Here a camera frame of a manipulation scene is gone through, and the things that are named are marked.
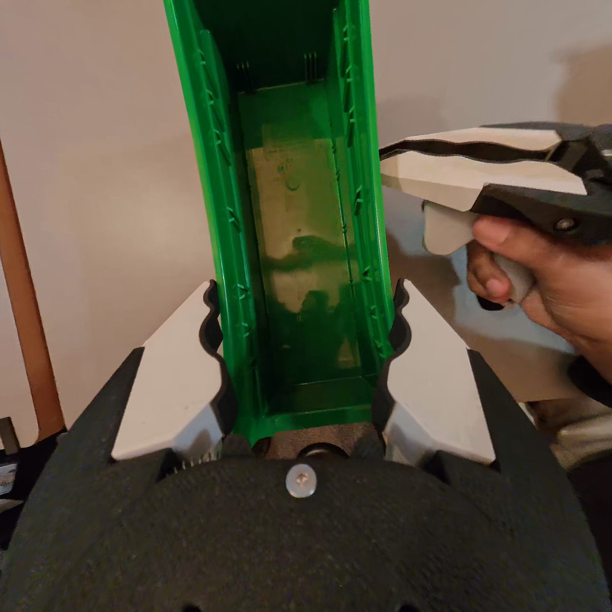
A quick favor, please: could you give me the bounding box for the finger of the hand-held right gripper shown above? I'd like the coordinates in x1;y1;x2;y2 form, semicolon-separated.
379;127;561;163
380;154;588;211

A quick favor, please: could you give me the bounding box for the person's right leg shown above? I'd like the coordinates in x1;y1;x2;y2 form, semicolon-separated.
526;397;612;471

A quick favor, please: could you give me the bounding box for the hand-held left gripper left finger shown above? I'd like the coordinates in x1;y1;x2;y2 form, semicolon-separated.
111;280;239;468

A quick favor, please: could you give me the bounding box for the green plastic bin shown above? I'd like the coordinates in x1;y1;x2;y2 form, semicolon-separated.
164;0;395;448

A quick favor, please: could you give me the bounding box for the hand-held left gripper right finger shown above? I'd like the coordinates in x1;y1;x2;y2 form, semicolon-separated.
372;279;496;468

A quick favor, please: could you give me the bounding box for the person's right hand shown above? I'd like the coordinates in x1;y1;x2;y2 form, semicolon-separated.
466;215;612;371

